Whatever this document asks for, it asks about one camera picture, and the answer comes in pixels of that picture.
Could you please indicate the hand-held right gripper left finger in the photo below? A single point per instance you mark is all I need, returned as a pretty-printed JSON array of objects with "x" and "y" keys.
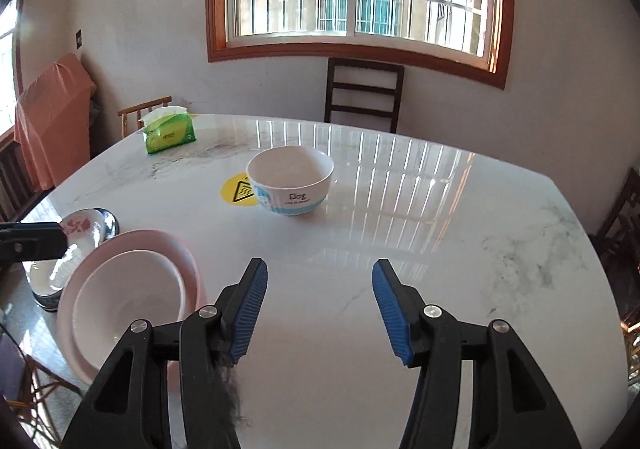
[{"x": 247, "y": 309}]

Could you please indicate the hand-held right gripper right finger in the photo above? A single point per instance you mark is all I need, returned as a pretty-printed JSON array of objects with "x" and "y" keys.
[{"x": 392, "y": 309}]

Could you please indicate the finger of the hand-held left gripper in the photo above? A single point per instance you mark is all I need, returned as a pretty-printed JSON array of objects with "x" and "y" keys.
[{"x": 35, "y": 240}]

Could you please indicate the white floral plate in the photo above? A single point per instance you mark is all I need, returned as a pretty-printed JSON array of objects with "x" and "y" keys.
[{"x": 82, "y": 226}]

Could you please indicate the large blue patterned plate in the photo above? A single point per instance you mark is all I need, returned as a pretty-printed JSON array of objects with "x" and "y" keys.
[{"x": 111, "y": 225}]

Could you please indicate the pink bowl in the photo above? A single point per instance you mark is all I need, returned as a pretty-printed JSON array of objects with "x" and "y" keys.
[{"x": 187, "y": 259}]

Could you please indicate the white rabbit print bowl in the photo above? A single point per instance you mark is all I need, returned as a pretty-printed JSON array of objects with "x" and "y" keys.
[{"x": 130, "y": 299}]

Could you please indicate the white dog print bowl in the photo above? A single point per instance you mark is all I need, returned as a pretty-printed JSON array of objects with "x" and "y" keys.
[{"x": 290, "y": 179}]

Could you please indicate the dark fuzzy tuft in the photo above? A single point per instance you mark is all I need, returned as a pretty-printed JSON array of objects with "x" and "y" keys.
[{"x": 231, "y": 394}]

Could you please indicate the yellow round warning sticker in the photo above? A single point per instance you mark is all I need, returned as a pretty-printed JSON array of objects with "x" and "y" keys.
[{"x": 235, "y": 191}]

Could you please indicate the orange cloth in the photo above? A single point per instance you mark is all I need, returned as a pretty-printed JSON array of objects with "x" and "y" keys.
[{"x": 52, "y": 119}]

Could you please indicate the wooden chair with dark seat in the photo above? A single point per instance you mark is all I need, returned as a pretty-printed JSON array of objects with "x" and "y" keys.
[{"x": 45, "y": 379}]

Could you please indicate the green tissue pack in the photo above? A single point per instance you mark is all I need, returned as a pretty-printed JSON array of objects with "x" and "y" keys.
[{"x": 167, "y": 134}]

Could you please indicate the light wooden chair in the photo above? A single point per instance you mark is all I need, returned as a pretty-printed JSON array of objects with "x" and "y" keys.
[{"x": 145, "y": 106}]

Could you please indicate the wooden framed side window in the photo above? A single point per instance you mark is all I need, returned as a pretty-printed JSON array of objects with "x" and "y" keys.
[{"x": 10, "y": 59}]

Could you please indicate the dark wooden slatted chair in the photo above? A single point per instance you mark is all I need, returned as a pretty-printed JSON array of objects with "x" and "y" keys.
[{"x": 362, "y": 89}]

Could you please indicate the dark carved wooden chair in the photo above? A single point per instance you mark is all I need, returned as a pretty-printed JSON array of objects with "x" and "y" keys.
[{"x": 620, "y": 224}]

